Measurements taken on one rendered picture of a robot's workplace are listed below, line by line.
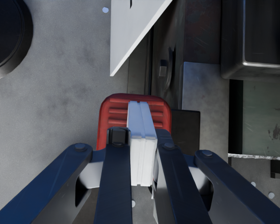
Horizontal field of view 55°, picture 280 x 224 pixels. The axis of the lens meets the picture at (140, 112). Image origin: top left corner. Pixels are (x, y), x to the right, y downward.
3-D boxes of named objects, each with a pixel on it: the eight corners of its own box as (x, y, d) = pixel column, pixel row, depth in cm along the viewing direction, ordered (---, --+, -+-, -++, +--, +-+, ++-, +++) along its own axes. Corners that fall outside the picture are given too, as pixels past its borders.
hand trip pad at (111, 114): (156, 173, 29) (170, 182, 21) (99, 170, 28) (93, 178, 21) (159, 108, 30) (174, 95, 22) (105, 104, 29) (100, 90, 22)
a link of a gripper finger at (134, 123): (138, 186, 15) (125, 186, 15) (135, 136, 22) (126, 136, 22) (143, 137, 14) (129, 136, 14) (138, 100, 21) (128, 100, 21)
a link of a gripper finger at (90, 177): (126, 193, 13) (64, 190, 13) (126, 147, 18) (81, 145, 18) (129, 166, 13) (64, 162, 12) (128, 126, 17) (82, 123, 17)
